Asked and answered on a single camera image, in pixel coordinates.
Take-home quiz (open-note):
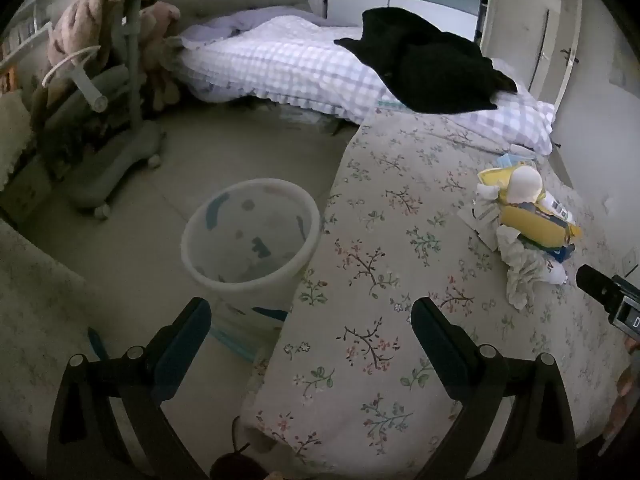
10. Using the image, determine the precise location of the white round paper ball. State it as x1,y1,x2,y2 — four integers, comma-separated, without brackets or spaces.
507,166,544,206

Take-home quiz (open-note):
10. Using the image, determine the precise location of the grey padded headboard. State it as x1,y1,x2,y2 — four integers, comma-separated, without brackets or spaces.
159,0,312,37

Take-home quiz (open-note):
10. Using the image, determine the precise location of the small blue strip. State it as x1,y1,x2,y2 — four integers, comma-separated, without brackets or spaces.
88,327,109,361

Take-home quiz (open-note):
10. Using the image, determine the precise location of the white labelled packet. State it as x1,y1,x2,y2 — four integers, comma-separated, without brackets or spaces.
536,190,577,227

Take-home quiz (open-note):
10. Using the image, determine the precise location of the dark round object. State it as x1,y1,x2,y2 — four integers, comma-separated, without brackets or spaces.
209,416,269,480

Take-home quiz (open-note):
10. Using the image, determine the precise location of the blue packet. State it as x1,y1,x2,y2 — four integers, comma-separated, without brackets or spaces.
520,241,577,264

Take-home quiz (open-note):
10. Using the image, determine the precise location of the person's right hand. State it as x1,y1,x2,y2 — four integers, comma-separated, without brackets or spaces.
602,336,640,453

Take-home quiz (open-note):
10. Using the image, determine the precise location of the white plastic waste bin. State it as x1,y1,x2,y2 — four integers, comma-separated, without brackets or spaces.
181,178,321,346

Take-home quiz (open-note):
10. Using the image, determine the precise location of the purple checked quilt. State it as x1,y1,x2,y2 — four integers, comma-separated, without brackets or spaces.
170,6,557,156

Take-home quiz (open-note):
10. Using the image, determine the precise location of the floral cloth cover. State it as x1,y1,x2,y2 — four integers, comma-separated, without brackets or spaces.
0,220,108,441

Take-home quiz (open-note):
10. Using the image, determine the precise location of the black garment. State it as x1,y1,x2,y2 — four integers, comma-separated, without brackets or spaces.
334,7,518,115

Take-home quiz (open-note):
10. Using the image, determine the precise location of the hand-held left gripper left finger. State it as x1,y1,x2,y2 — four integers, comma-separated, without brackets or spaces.
47,297,213,480

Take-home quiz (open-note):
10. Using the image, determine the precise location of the yellow and white wrapper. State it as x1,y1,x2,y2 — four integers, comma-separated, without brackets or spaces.
476,162,532,202

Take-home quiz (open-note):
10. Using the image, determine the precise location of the wall bookshelf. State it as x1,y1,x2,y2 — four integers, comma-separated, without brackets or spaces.
0,0,57,78

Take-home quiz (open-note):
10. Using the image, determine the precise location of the teal face mask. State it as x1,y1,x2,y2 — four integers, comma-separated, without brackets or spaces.
209,327,262,364

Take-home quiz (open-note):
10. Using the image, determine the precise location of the white door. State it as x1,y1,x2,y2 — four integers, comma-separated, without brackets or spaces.
486,0,585,107

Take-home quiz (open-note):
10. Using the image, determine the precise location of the grey wheeled chair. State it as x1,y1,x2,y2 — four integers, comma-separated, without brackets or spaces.
30,0,167,221

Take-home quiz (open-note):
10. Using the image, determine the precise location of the large yellow packet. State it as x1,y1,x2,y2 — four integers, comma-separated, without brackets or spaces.
500,201,584,252

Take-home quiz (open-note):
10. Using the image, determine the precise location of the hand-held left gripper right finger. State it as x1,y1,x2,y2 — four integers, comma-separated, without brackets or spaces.
410,297,581,480

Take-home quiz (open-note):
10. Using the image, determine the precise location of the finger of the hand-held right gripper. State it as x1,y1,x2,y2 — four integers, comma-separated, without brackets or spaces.
575,264,623,312

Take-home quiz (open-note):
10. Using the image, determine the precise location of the white paper card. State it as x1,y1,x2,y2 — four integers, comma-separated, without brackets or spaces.
456,204,502,252

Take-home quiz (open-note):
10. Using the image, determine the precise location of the blue face mask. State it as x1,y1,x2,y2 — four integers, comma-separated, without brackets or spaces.
496,152,539,169

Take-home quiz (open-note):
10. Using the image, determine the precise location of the pink plush toy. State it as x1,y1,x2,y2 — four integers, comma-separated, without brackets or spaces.
141,2,184,112

